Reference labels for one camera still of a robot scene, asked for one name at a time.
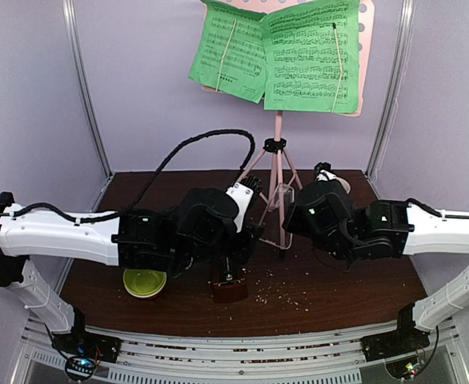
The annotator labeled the clear plastic metronome cover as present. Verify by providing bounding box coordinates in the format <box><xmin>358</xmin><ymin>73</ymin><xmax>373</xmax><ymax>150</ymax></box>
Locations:
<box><xmin>259</xmin><ymin>183</ymin><xmax>295</xmax><ymax>251</ymax></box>

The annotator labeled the brown wooden metronome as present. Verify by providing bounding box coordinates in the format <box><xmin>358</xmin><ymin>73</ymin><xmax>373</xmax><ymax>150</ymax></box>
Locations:
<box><xmin>209</xmin><ymin>257</ymin><xmax>248</xmax><ymax>304</ymax></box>

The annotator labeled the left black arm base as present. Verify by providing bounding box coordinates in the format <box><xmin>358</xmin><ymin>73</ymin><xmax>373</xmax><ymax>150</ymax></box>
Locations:
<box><xmin>51</xmin><ymin>308</ymin><xmax>121</xmax><ymax>363</ymax></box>

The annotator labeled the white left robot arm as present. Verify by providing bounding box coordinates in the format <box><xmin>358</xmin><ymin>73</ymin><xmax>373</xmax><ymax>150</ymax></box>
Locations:
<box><xmin>0</xmin><ymin>184</ymin><xmax>263</xmax><ymax>355</ymax></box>

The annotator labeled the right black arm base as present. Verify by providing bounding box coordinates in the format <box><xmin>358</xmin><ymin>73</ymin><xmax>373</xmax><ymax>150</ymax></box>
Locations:
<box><xmin>361</xmin><ymin>304</ymin><xmax>430</xmax><ymax>362</ymax></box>

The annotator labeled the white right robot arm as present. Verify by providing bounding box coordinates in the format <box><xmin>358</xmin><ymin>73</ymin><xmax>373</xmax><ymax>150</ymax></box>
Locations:
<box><xmin>283</xmin><ymin>179</ymin><xmax>469</xmax><ymax>354</ymax></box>

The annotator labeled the white floral ceramic mug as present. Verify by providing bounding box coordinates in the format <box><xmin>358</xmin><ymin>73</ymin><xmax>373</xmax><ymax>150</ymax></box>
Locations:
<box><xmin>338</xmin><ymin>178</ymin><xmax>351</xmax><ymax>193</ymax></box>

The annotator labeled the pink music stand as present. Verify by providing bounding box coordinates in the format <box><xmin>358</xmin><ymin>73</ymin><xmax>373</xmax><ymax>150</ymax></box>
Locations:
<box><xmin>200</xmin><ymin>0</ymin><xmax>376</xmax><ymax>259</ymax></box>

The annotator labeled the green plastic bowl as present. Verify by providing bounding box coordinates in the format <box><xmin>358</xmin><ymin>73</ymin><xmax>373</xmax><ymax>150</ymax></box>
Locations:
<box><xmin>122</xmin><ymin>269</ymin><xmax>167</xmax><ymax>299</ymax></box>

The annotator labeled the green sheet music right page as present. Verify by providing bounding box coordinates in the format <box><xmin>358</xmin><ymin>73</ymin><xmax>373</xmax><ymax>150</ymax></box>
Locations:
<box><xmin>260</xmin><ymin>1</ymin><xmax>359</xmax><ymax>114</ymax></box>

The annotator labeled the green sheet music page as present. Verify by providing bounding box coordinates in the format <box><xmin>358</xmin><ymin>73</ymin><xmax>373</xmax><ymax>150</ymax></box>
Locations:
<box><xmin>189</xmin><ymin>1</ymin><xmax>267</xmax><ymax>103</ymax></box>
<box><xmin>260</xmin><ymin>1</ymin><xmax>359</xmax><ymax>114</ymax></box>

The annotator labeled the green sheet music left page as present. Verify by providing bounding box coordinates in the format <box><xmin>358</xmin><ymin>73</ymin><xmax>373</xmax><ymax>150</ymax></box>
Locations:
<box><xmin>189</xmin><ymin>1</ymin><xmax>267</xmax><ymax>103</ymax></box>

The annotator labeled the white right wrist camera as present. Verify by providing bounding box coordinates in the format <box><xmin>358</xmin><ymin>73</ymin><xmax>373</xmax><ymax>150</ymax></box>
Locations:
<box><xmin>314</xmin><ymin>162</ymin><xmax>338</xmax><ymax>182</ymax></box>

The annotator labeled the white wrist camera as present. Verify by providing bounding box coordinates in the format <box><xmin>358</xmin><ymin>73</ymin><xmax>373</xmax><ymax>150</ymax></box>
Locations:
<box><xmin>314</xmin><ymin>162</ymin><xmax>338</xmax><ymax>182</ymax></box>
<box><xmin>226</xmin><ymin>174</ymin><xmax>263</xmax><ymax>233</ymax></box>

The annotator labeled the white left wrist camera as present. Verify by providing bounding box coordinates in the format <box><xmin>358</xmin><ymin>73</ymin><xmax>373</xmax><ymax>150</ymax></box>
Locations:
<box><xmin>226</xmin><ymin>174</ymin><xmax>263</xmax><ymax>233</ymax></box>

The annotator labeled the black braided left cable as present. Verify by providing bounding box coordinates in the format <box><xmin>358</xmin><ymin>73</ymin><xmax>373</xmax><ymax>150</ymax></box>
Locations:
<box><xmin>0</xmin><ymin>128</ymin><xmax>257</xmax><ymax>225</ymax></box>

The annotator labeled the right aluminium frame post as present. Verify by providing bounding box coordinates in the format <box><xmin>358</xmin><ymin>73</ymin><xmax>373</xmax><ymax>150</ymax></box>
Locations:
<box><xmin>366</xmin><ymin>0</ymin><xmax>416</xmax><ymax>183</ymax></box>

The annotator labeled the aluminium frame post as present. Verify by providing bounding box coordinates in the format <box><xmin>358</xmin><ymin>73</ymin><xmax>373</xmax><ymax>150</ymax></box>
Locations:
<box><xmin>62</xmin><ymin>0</ymin><xmax>114</xmax><ymax>179</ymax></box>
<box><xmin>366</xmin><ymin>0</ymin><xmax>416</xmax><ymax>183</ymax></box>

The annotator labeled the left aluminium frame post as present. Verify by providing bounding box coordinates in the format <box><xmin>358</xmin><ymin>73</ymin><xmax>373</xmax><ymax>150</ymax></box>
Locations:
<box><xmin>62</xmin><ymin>0</ymin><xmax>114</xmax><ymax>179</ymax></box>

